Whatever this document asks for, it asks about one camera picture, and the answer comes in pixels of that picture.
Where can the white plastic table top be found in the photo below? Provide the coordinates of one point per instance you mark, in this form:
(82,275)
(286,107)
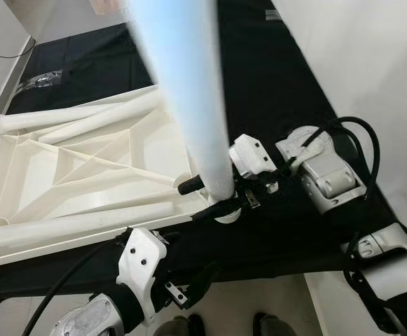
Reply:
(84,168)

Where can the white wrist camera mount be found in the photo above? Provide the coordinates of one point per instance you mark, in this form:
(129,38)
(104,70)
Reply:
(249,154)
(140,266)

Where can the black tablecloth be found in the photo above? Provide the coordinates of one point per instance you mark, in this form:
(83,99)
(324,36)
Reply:
(273,77)

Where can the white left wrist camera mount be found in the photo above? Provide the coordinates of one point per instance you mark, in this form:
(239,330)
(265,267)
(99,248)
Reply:
(140,266)

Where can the grey robot foot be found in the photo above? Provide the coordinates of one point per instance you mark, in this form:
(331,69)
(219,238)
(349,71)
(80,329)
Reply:
(277,326)
(178,327)

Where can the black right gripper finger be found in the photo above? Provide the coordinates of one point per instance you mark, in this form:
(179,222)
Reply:
(191,187)
(221,211)

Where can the grey right robot foot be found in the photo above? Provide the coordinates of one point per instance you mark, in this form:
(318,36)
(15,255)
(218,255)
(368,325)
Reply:
(277,326)

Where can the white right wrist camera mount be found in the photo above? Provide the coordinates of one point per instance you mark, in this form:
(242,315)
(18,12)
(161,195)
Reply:
(249,154)

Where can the grey tape patch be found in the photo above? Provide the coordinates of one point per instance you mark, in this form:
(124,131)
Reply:
(272,15)

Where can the grey left robot foot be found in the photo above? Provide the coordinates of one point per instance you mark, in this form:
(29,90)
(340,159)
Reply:
(178,327)

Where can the clear plastic bag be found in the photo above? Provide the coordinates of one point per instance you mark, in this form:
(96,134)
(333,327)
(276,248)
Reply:
(42,82)

